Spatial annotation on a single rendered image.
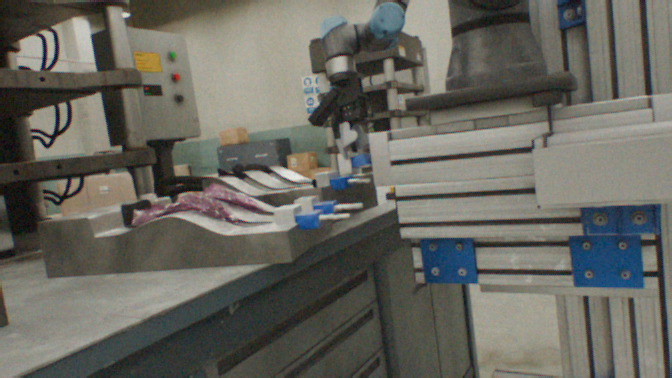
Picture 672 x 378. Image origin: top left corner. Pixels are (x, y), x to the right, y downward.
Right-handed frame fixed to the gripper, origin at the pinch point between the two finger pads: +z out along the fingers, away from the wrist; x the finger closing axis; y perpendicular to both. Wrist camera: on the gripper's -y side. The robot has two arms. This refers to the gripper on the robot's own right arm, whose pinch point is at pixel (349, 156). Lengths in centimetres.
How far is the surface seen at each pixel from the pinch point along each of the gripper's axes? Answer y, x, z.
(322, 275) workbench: 0.9, -21.6, 27.2
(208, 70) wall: -566, 520, -314
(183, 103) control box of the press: -80, 20, -40
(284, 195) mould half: -9.3, -17.2, 8.0
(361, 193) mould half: 1.0, 0.8, 10.0
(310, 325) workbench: -1.7, -25.1, 36.7
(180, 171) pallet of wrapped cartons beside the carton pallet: -336, 229, -72
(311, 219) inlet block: 12.3, -37.7, 15.8
